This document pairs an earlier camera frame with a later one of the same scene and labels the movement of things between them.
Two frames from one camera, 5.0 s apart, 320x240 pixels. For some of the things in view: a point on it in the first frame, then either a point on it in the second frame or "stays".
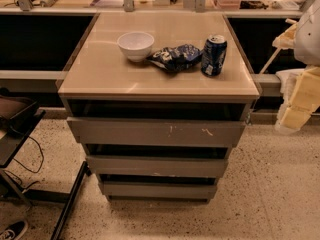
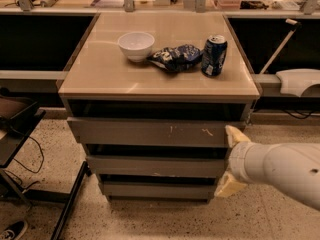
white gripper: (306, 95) to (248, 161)
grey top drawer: (130, 132) stays
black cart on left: (18, 117) stays
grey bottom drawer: (159, 191) stays
